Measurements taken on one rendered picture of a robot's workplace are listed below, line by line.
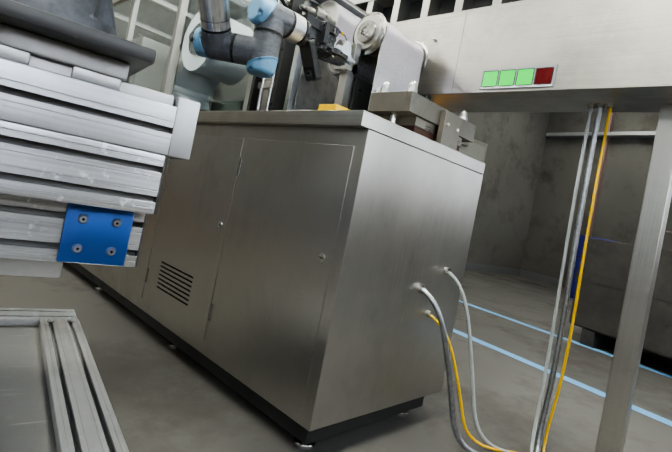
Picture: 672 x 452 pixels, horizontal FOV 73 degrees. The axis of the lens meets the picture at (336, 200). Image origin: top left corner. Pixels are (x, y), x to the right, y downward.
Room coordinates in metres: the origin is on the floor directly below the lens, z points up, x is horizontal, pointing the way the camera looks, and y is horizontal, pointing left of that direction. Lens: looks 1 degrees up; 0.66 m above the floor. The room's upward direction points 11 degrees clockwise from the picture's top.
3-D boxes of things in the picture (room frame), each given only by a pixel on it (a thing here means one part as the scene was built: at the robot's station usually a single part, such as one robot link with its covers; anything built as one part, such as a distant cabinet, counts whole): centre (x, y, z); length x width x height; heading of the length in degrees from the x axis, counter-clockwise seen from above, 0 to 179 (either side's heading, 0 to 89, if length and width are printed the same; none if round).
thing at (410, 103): (1.53, -0.24, 1.00); 0.40 x 0.16 x 0.06; 136
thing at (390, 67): (1.59, -0.13, 1.11); 0.23 x 0.01 x 0.18; 136
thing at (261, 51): (1.19, 0.27, 1.01); 0.11 x 0.08 x 0.11; 86
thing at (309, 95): (1.72, 0.01, 1.16); 0.39 x 0.23 x 0.51; 46
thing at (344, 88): (1.54, 0.05, 1.05); 0.06 x 0.05 x 0.31; 136
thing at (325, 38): (1.30, 0.15, 1.12); 0.12 x 0.08 x 0.09; 136
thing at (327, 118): (2.22, 0.65, 0.88); 2.52 x 0.66 x 0.04; 46
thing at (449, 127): (1.48, -0.32, 0.97); 0.10 x 0.03 x 0.11; 136
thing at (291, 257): (2.23, 0.64, 0.43); 2.52 x 0.64 x 0.86; 46
